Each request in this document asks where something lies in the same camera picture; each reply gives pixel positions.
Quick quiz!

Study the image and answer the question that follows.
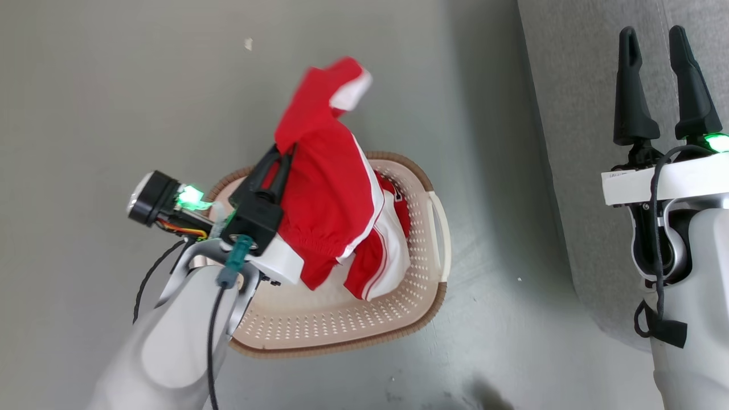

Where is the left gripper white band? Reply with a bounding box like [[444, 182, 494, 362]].
[[128, 144, 306, 286]]

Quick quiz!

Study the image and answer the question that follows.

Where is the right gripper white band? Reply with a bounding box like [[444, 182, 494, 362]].
[[601, 24, 729, 207]]

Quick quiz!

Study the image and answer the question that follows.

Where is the red garment with white cuff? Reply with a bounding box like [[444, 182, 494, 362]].
[[274, 56, 386, 292]]

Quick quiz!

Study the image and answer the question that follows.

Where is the beige perforated laundry basket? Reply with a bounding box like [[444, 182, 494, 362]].
[[196, 151, 454, 359]]

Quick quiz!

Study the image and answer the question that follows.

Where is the grey fabric sofa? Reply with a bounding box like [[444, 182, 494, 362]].
[[517, 0, 729, 351]]

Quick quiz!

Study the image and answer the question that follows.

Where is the red garment with white stripes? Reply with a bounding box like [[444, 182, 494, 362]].
[[344, 171, 412, 302]]

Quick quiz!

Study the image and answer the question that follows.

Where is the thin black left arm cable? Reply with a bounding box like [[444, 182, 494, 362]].
[[133, 239, 189, 325]]

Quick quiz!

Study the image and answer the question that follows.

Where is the black cable with teal plug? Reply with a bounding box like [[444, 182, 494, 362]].
[[206, 235, 255, 410]]

